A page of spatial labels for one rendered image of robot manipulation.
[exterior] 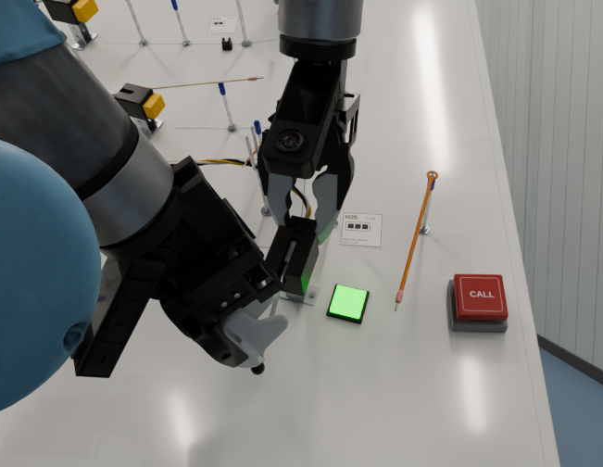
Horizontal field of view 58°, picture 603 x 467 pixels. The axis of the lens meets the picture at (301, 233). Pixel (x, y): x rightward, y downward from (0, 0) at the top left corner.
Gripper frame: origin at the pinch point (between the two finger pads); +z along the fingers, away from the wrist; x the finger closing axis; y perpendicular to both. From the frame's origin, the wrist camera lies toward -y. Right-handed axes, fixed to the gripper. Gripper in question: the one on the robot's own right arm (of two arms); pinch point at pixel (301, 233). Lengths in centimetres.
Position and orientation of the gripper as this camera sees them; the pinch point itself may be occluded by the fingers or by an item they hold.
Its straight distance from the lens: 58.5
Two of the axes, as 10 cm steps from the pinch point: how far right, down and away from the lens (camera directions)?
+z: -0.5, 8.5, 5.3
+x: -9.5, -2.0, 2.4
